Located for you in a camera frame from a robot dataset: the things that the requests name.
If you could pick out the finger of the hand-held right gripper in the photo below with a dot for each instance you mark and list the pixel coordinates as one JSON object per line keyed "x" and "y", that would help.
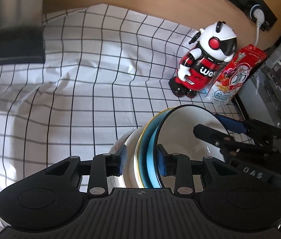
{"x": 232, "y": 124}
{"x": 212, "y": 135}

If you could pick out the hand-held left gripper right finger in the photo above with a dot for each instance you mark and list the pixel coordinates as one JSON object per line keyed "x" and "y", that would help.
{"x": 162, "y": 160}

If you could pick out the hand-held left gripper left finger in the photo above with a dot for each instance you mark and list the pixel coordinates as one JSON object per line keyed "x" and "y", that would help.
{"x": 121, "y": 159}

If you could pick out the white bowl with gold rim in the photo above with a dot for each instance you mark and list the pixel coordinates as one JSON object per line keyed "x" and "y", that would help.
{"x": 140, "y": 154}

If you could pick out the blue bowl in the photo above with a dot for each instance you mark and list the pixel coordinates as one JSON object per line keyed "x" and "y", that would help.
{"x": 180, "y": 134}

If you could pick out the red cereal bag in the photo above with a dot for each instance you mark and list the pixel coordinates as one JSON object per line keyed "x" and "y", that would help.
{"x": 232, "y": 79}

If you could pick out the panda robot toy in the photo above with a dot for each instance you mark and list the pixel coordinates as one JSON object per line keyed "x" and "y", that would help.
{"x": 205, "y": 62}

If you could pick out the white black checkered tablecloth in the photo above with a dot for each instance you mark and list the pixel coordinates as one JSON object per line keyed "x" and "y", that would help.
{"x": 80, "y": 79}

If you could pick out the black monitor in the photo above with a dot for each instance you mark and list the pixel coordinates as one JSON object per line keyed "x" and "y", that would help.
{"x": 11, "y": 44}

